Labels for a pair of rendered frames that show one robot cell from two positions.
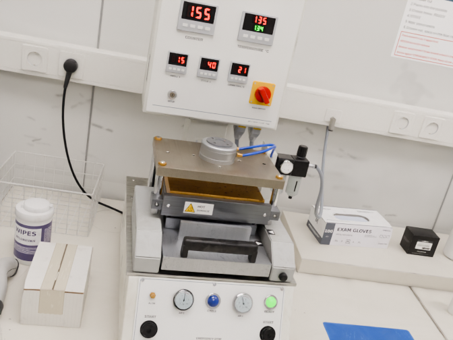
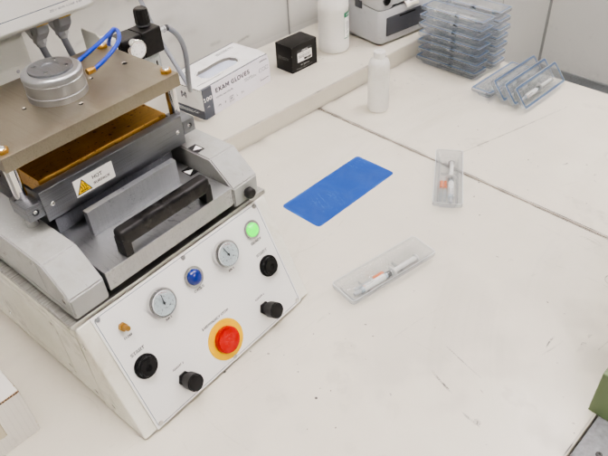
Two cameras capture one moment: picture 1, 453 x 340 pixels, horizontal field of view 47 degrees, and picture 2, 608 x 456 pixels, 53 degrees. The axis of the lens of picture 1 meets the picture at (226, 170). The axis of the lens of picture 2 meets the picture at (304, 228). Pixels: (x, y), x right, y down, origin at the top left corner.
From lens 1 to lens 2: 0.33 m
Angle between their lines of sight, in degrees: 34
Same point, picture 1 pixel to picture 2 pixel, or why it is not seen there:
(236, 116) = (29, 13)
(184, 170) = (42, 140)
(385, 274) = (293, 110)
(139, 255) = (72, 295)
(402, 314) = (338, 143)
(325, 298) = (261, 178)
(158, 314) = (144, 341)
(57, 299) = not seen: outside the picture
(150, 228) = (55, 250)
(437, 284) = (341, 89)
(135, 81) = not seen: outside the picture
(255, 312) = (243, 252)
